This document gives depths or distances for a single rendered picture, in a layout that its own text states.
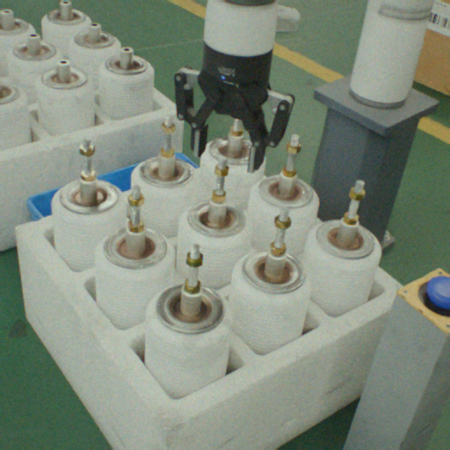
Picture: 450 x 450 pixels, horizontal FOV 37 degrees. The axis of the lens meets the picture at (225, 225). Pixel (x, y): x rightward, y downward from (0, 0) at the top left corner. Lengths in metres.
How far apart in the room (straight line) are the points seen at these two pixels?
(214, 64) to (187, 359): 0.31
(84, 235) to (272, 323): 0.26
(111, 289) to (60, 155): 0.40
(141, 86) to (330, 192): 0.37
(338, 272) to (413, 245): 0.49
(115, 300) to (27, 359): 0.26
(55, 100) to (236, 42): 0.51
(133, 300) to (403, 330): 0.31
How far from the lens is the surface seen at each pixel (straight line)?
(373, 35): 1.05
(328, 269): 0.85
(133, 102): 1.22
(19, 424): 0.97
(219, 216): 0.86
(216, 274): 0.87
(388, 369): 0.79
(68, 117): 1.17
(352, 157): 1.11
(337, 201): 1.16
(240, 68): 0.72
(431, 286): 0.72
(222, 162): 0.82
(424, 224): 1.39
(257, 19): 0.70
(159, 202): 0.92
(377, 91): 1.08
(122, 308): 0.83
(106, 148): 1.20
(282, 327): 0.81
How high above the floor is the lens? 0.78
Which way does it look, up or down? 38 degrees down
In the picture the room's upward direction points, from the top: 7 degrees clockwise
